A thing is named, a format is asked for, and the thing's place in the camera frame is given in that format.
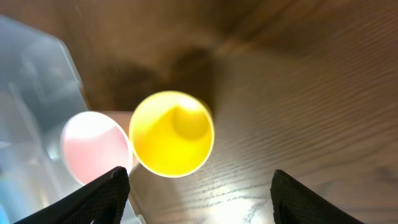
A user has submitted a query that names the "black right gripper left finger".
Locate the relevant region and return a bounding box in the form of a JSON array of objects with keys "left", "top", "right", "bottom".
[{"left": 16, "top": 166, "right": 130, "bottom": 224}]

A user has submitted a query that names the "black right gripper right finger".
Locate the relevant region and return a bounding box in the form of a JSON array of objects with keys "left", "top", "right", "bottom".
[{"left": 271, "top": 170, "right": 363, "bottom": 224}]

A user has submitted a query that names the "clear plastic storage container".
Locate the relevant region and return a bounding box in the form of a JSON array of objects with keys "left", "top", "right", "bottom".
[{"left": 0, "top": 14, "right": 147, "bottom": 224}]

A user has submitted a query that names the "yellow cup near pink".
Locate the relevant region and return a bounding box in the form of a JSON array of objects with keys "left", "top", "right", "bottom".
[{"left": 129, "top": 91, "right": 215, "bottom": 178}]

